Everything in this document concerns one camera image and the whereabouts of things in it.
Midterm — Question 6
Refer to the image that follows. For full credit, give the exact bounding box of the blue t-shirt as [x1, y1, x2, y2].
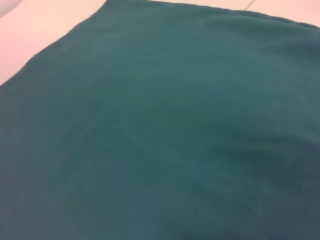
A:
[0, 0, 320, 240]

